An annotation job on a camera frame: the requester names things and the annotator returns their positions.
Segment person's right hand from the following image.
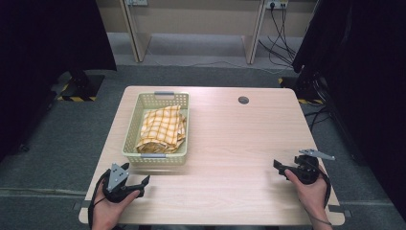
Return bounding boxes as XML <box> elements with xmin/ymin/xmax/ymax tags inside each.
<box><xmin>283</xmin><ymin>167</ymin><xmax>330</xmax><ymax>213</ymax></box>

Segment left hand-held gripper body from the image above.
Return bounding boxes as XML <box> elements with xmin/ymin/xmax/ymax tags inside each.
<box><xmin>102</xmin><ymin>162</ymin><xmax>135</xmax><ymax>204</ymax></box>

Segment black stand base striped tape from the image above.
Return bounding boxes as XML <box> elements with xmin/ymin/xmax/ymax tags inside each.
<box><xmin>56</xmin><ymin>70</ymin><xmax>106</xmax><ymax>103</ymax></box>
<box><xmin>277</xmin><ymin>65</ymin><xmax>327</xmax><ymax>106</ymax></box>

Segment white wall socket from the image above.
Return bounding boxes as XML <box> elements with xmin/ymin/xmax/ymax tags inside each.
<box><xmin>264</xmin><ymin>0</ymin><xmax>289</xmax><ymax>10</ymax></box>

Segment person's left hand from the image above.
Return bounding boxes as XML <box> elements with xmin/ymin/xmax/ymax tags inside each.
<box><xmin>91</xmin><ymin>184</ymin><xmax>141</xmax><ymax>230</ymax></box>

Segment yellow checked cloth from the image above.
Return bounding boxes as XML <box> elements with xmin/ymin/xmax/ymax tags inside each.
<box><xmin>135</xmin><ymin>104</ymin><xmax>188</xmax><ymax>154</ymax></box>

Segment black cables bundle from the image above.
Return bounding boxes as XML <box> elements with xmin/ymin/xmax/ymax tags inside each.
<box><xmin>258</xmin><ymin>3</ymin><xmax>299</xmax><ymax>69</ymax></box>

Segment beige wooden desk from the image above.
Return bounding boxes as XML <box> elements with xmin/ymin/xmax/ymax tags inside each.
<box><xmin>95</xmin><ymin>0</ymin><xmax>320</xmax><ymax>65</ymax></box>

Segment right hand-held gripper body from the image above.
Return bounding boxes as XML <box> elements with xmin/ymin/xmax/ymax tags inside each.
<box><xmin>294</xmin><ymin>148</ymin><xmax>337</xmax><ymax>186</ymax></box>

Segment black wrist strap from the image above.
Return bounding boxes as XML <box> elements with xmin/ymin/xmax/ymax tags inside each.
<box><xmin>303</xmin><ymin>166</ymin><xmax>333</xmax><ymax>227</ymax></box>
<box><xmin>87</xmin><ymin>169</ymin><xmax>113</xmax><ymax>230</ymax></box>

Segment black floor cables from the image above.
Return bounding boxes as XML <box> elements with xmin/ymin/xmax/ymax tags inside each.
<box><xmin>304</xmin><ymin>104</ymin><xmax>332</xmax><ymax>132</ymax></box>

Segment black curtain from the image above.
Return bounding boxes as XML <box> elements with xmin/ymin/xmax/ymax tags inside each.
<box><xmin>0</xmin><ymin>0</ymin><xmax>118</xmax><ymax>162</ymax></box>
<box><xmin>291</xmin><ymin>0</ymin><xmax>406</xmax><ymax>221</ymax></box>

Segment beige plastic basket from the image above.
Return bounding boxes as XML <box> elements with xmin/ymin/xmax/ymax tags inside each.
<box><xmin>121</xmin><ymin>91</ymin><xmax>191</xmax><ymax>167</ymax></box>

